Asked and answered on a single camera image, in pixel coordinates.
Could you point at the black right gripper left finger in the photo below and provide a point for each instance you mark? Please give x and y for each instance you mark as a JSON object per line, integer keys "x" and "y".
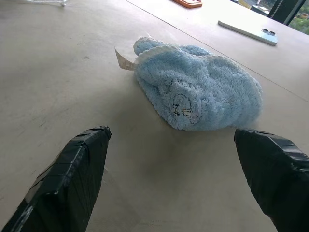
{"x": 65, "y": 183}

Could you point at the light blue smartphone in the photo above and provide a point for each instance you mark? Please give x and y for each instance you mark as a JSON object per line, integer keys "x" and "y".
{"x": 251, "y": 32}

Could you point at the black window frame post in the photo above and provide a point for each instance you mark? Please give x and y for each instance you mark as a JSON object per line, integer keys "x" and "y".
{"x": 281, "y": 9}

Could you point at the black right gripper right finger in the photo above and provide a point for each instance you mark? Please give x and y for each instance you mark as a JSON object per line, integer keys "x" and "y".
{"x": 277, "y": 174}

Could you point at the light blue fluffy towel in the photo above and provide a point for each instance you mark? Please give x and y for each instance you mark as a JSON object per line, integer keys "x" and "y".
{"x": 193, "y": 89}

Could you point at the orange flat object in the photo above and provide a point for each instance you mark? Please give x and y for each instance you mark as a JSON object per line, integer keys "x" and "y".
{"x": 189, "y": 3}

